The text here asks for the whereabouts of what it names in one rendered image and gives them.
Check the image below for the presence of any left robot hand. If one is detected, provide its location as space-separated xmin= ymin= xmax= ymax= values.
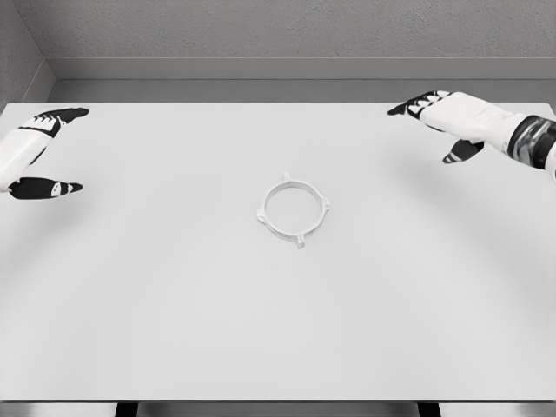
xmin=0 ymin=107 xmax=90 ymax=202

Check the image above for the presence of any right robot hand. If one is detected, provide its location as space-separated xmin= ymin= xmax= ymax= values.
xmin=387 ymin=89 xmax=508 ymax=164

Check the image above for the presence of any white ring pipe clamp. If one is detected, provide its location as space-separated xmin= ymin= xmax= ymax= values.
xmin=255 ymin=172 xmax=334 ymax=250

